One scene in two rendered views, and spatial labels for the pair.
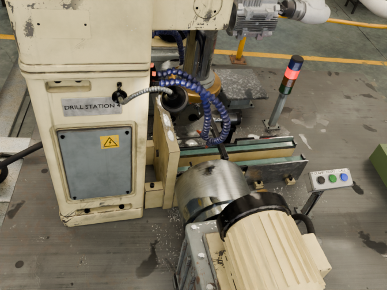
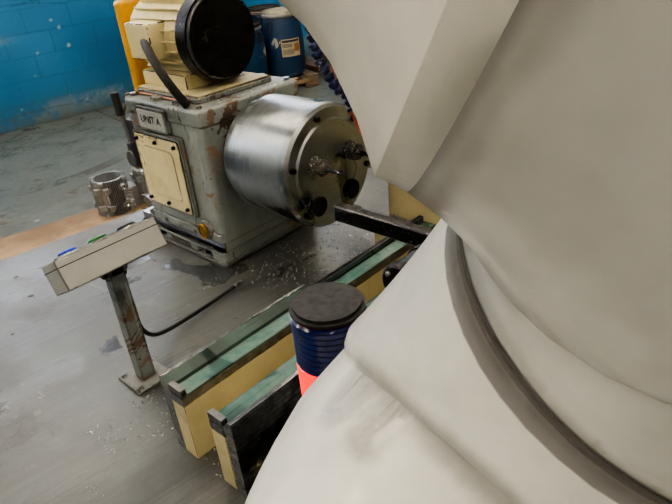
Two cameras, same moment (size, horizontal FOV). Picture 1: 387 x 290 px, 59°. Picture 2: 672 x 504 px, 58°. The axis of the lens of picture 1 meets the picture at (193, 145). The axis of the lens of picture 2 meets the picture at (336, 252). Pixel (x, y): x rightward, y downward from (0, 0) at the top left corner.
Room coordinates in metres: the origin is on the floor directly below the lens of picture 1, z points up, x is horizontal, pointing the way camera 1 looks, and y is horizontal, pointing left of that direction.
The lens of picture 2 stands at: (1.80, -0.54, 1.48)
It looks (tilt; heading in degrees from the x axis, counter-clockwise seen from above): 29 degrees down; 156
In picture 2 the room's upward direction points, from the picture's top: 6 degrees counter-clockwise
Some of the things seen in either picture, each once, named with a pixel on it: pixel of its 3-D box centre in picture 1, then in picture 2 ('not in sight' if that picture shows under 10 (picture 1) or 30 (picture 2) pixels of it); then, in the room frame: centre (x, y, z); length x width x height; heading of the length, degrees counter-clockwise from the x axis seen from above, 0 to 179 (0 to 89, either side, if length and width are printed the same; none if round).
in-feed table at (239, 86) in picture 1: (238, 91); not in sight; (1.61, -0.19, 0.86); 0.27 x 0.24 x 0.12; 21
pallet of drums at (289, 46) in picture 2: not in sight; (242, 54); (-4.08, 1.30, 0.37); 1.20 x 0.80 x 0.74; 98
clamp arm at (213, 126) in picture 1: (217, 137); (393, 229); (1.03, -0.09, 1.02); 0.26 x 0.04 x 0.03; 21
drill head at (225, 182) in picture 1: (219, 216); (281, 154); (0.64, -0.13, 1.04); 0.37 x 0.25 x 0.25; 21
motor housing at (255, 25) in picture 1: (250, 14); not in sight; (1.58, -0.15, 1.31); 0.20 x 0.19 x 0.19; 111
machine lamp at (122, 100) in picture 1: (150, 95); not in sight; (0.67, 0.13, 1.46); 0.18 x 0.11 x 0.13; 111
